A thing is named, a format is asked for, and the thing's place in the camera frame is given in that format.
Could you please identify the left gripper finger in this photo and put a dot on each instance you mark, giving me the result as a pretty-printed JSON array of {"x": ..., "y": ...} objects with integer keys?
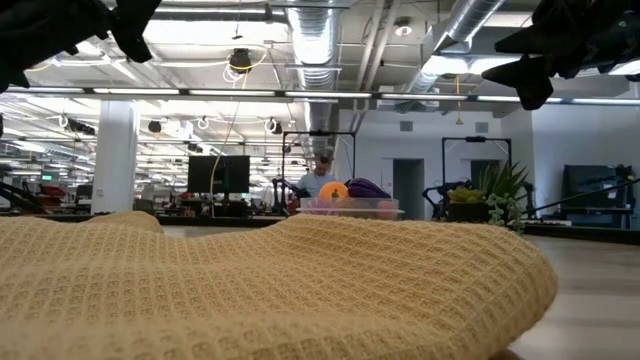
[{"x": 132, "y": 25}]

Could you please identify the yellow waffle cloth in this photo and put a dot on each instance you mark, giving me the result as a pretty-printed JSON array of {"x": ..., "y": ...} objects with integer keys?
[{"x": 250, "y": 290}]

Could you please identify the clear plastic tupperware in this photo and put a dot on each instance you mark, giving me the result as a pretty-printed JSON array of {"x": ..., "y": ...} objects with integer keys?
[{"x": 360, "y": 207}]

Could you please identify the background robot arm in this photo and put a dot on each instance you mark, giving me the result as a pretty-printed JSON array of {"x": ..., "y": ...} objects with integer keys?
[
  {"x": 435, "y": 200},
  {"x": 527, "y": 197}
]

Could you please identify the person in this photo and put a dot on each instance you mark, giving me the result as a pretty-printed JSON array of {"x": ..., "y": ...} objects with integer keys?
[{"x": 315, "y": 182}]

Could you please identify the white building column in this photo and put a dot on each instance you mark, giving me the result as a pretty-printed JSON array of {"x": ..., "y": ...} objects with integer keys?
[{"x": 115, "y": 160}]

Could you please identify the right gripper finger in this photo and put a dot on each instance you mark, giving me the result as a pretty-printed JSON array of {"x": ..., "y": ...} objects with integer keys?
[
  {"x": 530, "y": 42},
  {"x": 532, "y": 80}
]

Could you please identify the purple toy eggplant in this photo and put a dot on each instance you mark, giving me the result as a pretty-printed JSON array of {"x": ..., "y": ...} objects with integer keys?
[{"x": 367, "y": 189}]

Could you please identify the orange toy fruit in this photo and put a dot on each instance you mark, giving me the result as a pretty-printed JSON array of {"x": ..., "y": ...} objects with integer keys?
[{"x": 334, "y": 192}]

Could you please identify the large black wall screen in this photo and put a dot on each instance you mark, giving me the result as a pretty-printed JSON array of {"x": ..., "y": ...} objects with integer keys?
[{"x": 595, "y": 187}]

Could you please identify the black background monitor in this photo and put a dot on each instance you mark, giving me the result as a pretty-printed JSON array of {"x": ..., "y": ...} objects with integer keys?
[{"x": 220, "y": 175}]

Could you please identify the black background rig frame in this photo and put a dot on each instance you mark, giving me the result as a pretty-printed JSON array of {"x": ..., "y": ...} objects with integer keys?
[
  {"x": 475, "y": 138},
  {"x": 320, "y": 133}
]

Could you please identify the silver ventilation duct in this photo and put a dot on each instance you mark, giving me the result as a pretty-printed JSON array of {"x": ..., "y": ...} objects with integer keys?
[
  {"x": 465, "y": 20},
  {"x": 315, "y": 30}
]

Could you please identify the potted green succulent plant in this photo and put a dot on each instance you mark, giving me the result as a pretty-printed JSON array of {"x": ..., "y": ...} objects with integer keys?
[{"x": 467, "y": 196}]

